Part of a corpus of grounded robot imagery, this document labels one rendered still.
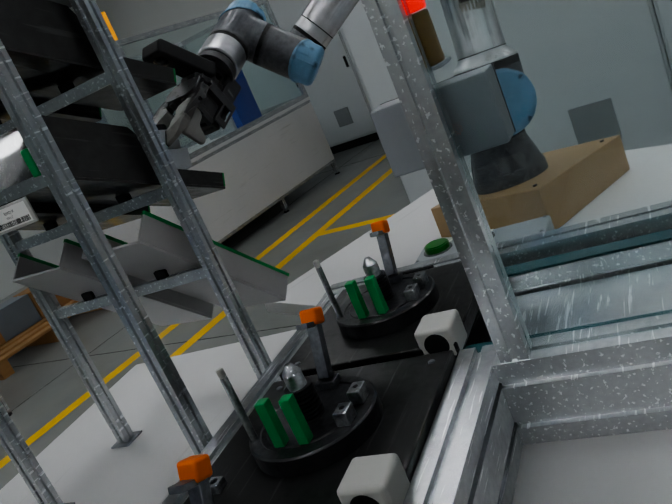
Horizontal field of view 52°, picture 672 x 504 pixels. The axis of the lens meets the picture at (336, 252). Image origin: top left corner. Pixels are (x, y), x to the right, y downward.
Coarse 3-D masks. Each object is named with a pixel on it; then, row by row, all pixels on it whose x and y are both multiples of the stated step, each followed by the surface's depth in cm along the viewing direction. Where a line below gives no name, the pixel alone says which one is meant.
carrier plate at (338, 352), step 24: (456, 264) 99; (360, 288) 105; (456, 288) 91; (432, 312) 87; (336, 336) 92; (384, 336) 86; (408, 336) 83; (312, 360) 88; (336, 360) 85; (360, 360) 83; (384, 360) 81
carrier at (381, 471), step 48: (288, 384) 69; (336, 384) 74; (384, 384) 75; (432, 384) 71; (240, 432) 78; (288, 432) 69; (336, 432) 65; (384, 432) 66; (240, 480) 68; (288, 480) 65; (336, 480) 62; (384, 480) 56
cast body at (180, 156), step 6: (162, 126) 104; (162, 132) 103; (162, 138) 103; (174, 144) 105; (174, 150) 105; (180, 150) 105; (186, 150) 106; (174, 156) 104; (180, 156) 105; (186, 156) 106; (174, 162) 104; (180, 162) 105; (186, 162) 106; (180, 168) 106
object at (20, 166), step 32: (64, 128) 83; (96, 128) 86; (128, 128) 90; (0, 160) 86; (96, 160) 85; (128, 160) 89; (32, 192) 86; (96, 192) 92; (128, 192) 94; (192, 192) 101
